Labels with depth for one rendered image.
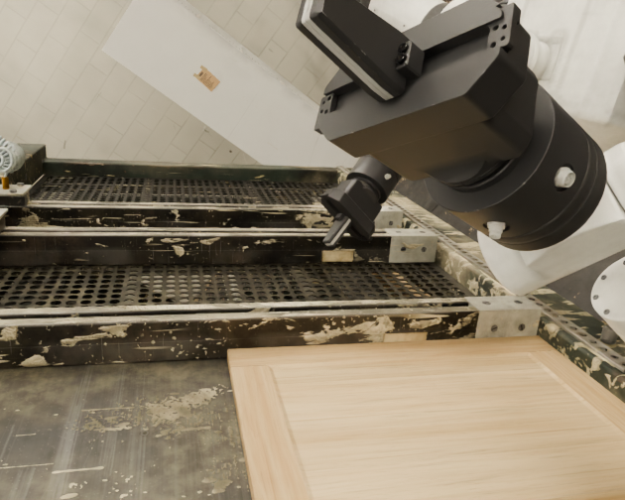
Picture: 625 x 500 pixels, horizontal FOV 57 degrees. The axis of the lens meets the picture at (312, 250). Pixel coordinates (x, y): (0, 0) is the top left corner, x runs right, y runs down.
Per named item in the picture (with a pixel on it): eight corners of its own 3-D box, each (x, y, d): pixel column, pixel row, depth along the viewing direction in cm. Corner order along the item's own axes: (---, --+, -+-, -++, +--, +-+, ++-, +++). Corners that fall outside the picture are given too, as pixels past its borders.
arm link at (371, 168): (350, 242, 113) (380, 197, 117) (383, 240, 105) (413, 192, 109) (310, 198, 107) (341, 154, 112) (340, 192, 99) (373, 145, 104)
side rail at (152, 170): (335, 196, 235) (337, 171, 231) (45, 191, 209) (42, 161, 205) (330, 192, 242) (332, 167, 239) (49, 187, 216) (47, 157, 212)
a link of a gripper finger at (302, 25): (301, 31, 25) (392, 101, 29) (316, -27, 26) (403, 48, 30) (279, 44, 27) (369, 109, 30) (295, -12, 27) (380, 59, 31)
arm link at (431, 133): (494, 130, 23) (618, 236, 30) (520, -57, 26) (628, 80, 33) (298, 184, 33) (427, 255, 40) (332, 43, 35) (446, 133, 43)
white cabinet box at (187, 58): (372, 156, 458) (146, -23, 382) (326, 210, 473) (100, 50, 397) (356, 136, 512) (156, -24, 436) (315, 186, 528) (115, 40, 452)
